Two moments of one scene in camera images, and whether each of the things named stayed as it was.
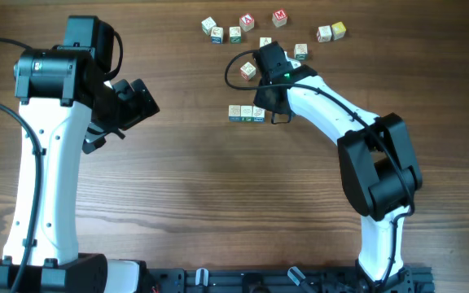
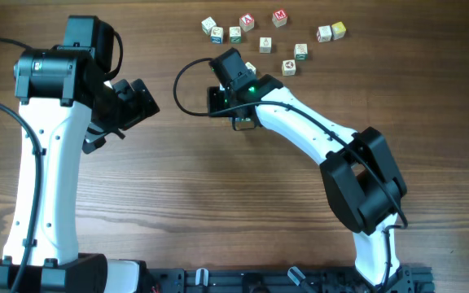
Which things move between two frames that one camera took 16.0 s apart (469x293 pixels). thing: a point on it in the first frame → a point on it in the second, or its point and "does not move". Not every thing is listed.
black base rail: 158,279 does not move
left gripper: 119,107 does not move
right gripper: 260,101 → 216,107
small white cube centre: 265,41 does not move
